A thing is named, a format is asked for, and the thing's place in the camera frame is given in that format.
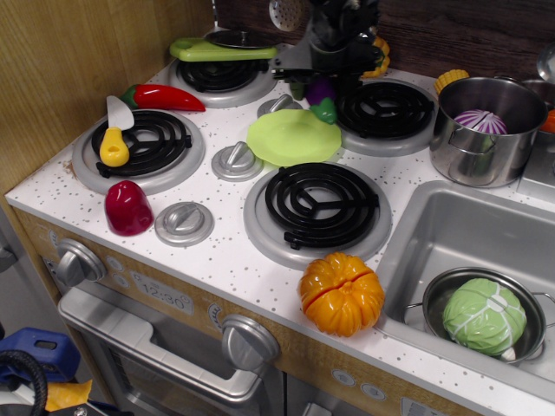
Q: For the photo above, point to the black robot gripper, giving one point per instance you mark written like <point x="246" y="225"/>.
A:
<point x="338" y="40"/>

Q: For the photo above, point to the purple toy eggplant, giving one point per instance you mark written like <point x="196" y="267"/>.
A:
<point x="321" y="95"/>

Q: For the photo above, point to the light green plastic plate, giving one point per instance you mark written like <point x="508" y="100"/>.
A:
<point x="290" y="137"/>

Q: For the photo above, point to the silver stove knob upper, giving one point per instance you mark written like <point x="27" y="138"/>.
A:
<point x="284" y="101"/>

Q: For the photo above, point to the silver stove knob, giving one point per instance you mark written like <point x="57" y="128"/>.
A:
<point x="184" y="224"/>
<point x="236" y="163"/>
<point x="284" y="101"/>

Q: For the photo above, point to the yellow toy bell pepper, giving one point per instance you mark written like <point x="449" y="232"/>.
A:
<point x="383" y="61"/>

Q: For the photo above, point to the back right black burner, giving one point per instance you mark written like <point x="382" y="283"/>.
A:
<point x="386" y="118"/>

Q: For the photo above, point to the black burner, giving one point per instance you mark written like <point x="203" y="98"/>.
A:
<point x="223" y="84"/>
<point x="165" y="149"/>
<point x="386" y="118"/>
<point x="298" y="214"/>

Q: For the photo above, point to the hanging steel slotted spoon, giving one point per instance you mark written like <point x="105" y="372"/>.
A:
<point x="286" y="15"/>

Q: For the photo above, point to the back left black burner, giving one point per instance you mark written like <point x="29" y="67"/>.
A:
<point x="223" y="84"/>

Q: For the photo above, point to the silver stove knob middle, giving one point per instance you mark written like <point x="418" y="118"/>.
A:
<point x="236" y="163"/>

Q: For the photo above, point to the front right black burner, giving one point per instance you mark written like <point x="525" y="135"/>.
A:
<point x="298" y="214"/>

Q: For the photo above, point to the yellow toy corn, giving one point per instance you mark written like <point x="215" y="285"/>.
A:
<point x="449" y="77"/>

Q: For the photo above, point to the purple toy onion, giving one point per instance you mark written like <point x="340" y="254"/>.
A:
<point x="482" y="121"/>

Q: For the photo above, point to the large stainless steel pot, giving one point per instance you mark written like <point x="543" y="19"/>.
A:
<point x="477" y="159"/>

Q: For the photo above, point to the front left black burner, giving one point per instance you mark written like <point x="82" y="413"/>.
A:
<point x="165" y="149"/>

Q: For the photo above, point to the red toy chili pepper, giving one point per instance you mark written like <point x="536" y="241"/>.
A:
<point x="162" y="97"/>

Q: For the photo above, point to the grey toy sink basin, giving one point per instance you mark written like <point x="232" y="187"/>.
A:
<point x="447" y="226"/>

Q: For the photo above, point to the silver stove knob front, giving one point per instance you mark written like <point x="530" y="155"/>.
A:
<point x="184" y="224"/>

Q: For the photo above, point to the orange toy pumpkin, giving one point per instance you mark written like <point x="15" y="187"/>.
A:
<point x="341" y="295"/>

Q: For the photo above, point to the orange toy at right edge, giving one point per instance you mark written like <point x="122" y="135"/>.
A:
<point x="549" y="125"/>

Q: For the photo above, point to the dark red toy pepper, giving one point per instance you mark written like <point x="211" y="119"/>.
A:
<point x="127" y="209"/>

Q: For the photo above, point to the grey oven dial right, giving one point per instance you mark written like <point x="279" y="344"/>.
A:
<point x="246" y="344"/>

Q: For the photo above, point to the grey oven dial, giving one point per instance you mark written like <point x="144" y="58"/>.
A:
<point x="246" y="344"/>
<point x="78" y="264"/>

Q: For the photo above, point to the small steel pan in sink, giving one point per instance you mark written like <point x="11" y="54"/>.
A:
<point x="528" y="352"/>

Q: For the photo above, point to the green toy cabbage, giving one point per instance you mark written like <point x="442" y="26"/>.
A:
<point x="484" y="316"/>

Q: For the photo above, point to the grey oven dial left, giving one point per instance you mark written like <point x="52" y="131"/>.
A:
<point x="78" y="264"/>

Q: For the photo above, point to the blue device on floor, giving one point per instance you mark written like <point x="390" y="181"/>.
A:
<point x="55" y="352"/>

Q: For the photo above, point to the yellow cloth on floor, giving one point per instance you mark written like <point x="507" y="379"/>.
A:
<point x="62" y="395"/>

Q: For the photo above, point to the toy knife yellow handle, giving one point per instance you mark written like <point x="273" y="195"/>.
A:
<point x="113" y="150"/>

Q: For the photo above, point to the silver oven door handle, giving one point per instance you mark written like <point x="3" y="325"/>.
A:
<point x="158" y="366"/>

